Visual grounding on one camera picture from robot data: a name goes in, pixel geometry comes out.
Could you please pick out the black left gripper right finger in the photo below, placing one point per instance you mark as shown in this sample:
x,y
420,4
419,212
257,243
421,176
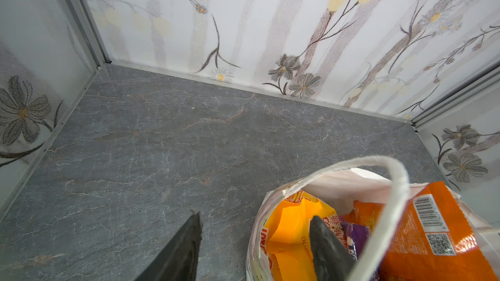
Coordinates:
x,y
331,260

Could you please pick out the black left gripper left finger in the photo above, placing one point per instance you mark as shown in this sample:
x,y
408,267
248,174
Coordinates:
x,y
178,260

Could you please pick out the purple candy packet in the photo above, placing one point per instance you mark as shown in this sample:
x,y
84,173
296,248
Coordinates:
x,y
356,237

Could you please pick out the yellow snack packet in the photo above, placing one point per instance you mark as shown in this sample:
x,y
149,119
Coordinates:
x,y
285,240

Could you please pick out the cartoon animal paper bag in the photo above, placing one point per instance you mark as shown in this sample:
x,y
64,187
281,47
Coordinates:
x,y
371,191

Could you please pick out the orange red snack packet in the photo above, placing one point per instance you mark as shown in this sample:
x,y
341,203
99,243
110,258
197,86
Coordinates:
x,y
434,241

